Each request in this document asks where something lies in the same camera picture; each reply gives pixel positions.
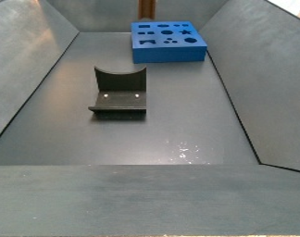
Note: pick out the brown arch bar object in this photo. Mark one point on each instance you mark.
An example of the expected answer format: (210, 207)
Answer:
(146, 11)

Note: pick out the black curved fixture stand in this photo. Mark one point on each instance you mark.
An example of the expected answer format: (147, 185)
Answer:
(120, 91)

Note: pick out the blue foam shape board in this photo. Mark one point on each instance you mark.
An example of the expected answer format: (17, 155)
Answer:
(166, 41)

